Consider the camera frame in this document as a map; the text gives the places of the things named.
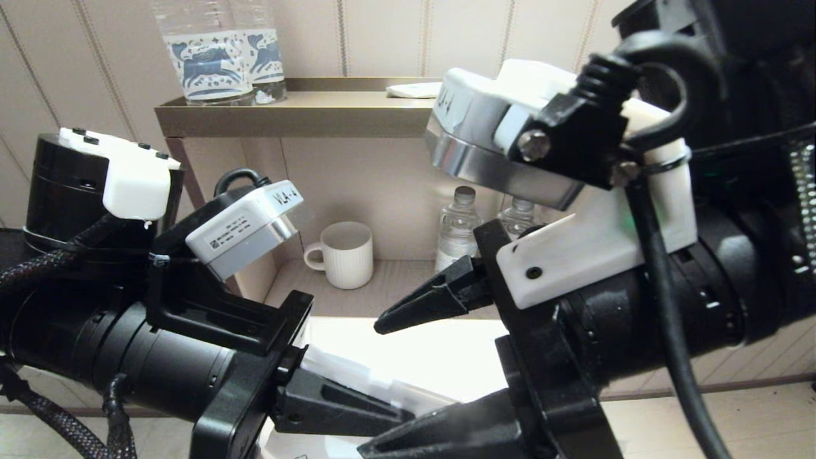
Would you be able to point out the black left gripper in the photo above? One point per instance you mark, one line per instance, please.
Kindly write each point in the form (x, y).
(255, 408)

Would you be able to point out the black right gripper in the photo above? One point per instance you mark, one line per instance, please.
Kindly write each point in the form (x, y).
(548, 382)

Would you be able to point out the white leaf-print plastic bag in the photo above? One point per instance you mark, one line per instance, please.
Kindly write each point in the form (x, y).
(357, 373)

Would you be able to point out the white left arm joint cover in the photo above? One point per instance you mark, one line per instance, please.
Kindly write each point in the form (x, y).
(134, 185)

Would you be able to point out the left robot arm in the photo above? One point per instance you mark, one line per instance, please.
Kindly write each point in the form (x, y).
(95, 338)

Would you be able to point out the small clear water bottle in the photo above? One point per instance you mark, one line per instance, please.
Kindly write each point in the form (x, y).
(519, 220)
(456, 229)

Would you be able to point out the white ribbed mug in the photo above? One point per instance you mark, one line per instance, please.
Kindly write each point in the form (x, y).
(347, 258)

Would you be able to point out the white folded sachet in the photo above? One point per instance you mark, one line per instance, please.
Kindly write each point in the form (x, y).
(411, 90)

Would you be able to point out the bronze open shelf unit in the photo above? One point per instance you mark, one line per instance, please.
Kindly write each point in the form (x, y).
(319, 118)

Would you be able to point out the large bottle blue deer label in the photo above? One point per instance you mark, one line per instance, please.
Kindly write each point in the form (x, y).
(271, 57)
(210, 60)

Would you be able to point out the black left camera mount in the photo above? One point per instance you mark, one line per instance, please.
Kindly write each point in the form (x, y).
(191, 306)

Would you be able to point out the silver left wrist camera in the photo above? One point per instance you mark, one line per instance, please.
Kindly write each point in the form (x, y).
(242, 229)

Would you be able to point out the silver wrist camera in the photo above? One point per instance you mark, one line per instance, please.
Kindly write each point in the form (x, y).
(242, 229)
(484, 115)

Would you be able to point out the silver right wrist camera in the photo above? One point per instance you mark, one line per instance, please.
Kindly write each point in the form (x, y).
(484, 115)

